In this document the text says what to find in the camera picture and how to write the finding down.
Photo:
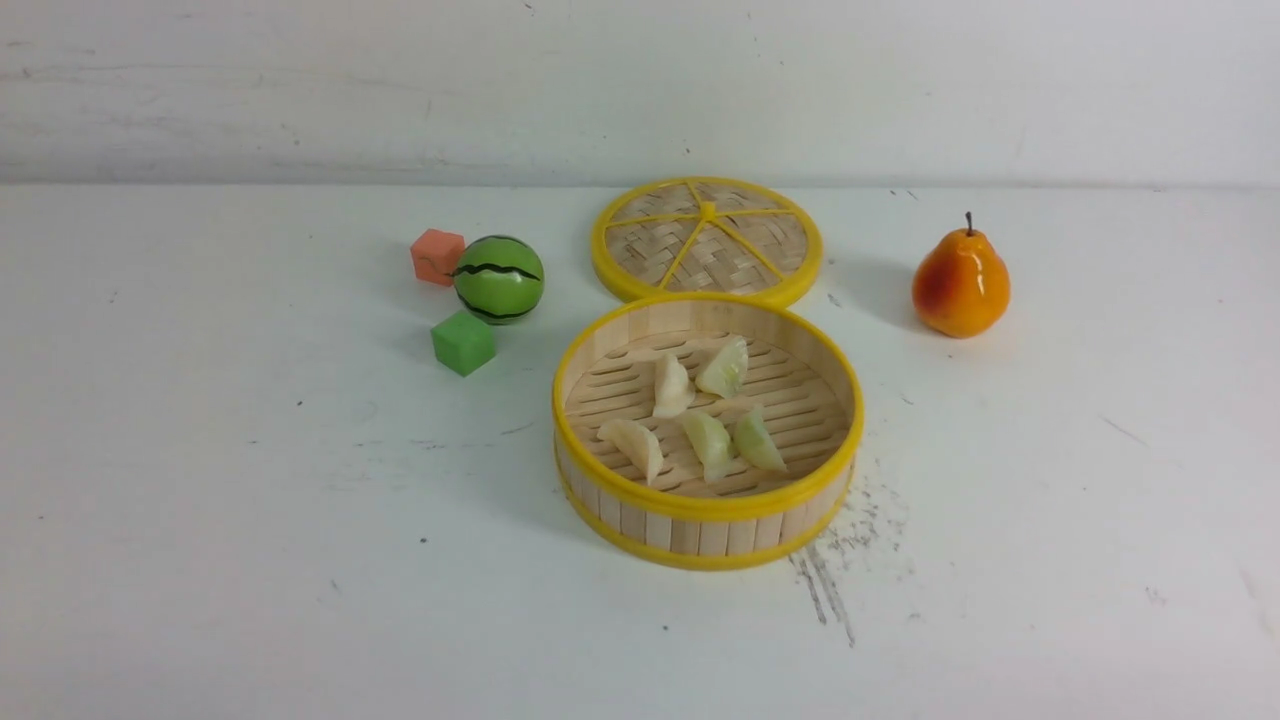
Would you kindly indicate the white dumpling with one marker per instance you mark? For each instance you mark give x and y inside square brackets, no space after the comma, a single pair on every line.
[637,443]
[673,391]

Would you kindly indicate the pale green-tinted dumpling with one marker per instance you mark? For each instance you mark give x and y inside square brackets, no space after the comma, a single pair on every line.
[725,372]

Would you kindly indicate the pale green dumpling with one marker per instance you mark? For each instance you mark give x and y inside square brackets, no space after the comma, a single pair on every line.
[711,443]

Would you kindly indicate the yellowish dumpling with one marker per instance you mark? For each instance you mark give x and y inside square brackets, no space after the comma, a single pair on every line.
[755,443]

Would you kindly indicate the yellow bamboo steamer lid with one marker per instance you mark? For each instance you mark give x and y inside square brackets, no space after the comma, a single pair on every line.
[706,234]

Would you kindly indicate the yellow bamboo steamer tray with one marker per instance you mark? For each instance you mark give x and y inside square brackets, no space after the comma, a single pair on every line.
[813,408]

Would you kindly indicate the green toy watermelon ball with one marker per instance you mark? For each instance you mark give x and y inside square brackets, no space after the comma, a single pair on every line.
[500,279]

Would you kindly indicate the green cube block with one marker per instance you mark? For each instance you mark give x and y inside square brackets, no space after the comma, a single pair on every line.
[463,343]

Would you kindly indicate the orange cube block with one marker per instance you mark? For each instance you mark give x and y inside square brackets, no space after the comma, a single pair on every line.
[435,255]

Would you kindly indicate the orange toy pear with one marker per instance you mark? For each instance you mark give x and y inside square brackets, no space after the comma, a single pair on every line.
[962,287]

